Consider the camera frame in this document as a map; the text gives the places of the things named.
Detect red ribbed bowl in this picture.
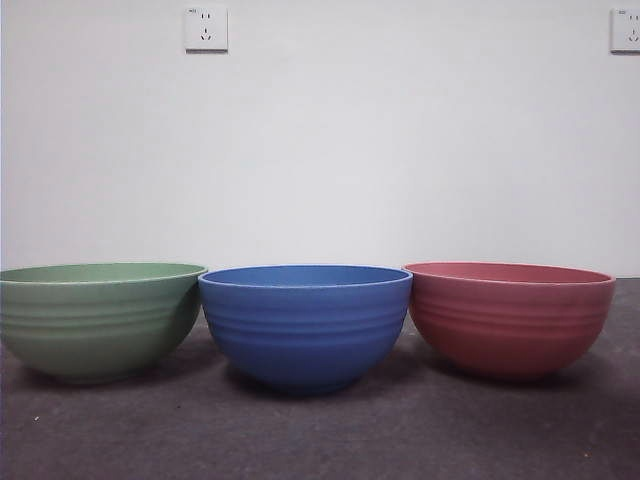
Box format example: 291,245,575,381
402,260,618,385

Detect green ribbed bowl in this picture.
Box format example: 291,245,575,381
0,262,210,387

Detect blue ribbed bowl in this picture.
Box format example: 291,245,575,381
197,264,416,394

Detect white wall socket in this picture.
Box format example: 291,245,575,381
183,5,230,55
609,7,640,56

